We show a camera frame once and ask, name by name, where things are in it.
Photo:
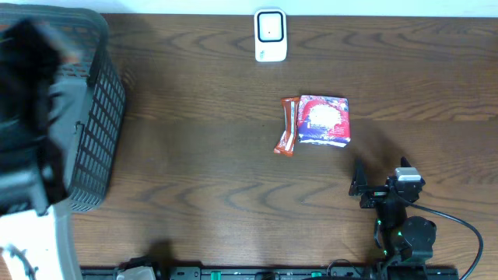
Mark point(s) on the pink purple floral pad pack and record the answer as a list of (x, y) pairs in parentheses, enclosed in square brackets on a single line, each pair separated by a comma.
[(323, 120)]

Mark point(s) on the orange snack bar wrapper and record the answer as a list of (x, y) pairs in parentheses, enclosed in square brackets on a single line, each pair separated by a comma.
[(286, 143)]

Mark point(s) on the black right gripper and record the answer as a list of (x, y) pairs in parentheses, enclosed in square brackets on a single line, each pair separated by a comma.
[(375, 194)]

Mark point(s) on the grey plastic shopping basket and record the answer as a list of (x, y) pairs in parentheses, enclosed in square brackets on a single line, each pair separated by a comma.
[(90, 100)]

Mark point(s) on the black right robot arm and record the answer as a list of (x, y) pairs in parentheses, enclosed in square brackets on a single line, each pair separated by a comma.
[(407, 242)]

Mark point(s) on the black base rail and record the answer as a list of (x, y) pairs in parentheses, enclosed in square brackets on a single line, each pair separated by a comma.
[(193, 273)]

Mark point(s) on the white barcode scanner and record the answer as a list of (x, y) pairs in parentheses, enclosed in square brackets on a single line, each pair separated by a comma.
[(270, 35)]

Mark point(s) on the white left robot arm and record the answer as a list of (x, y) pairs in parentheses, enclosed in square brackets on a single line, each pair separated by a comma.
[(36, 220)]

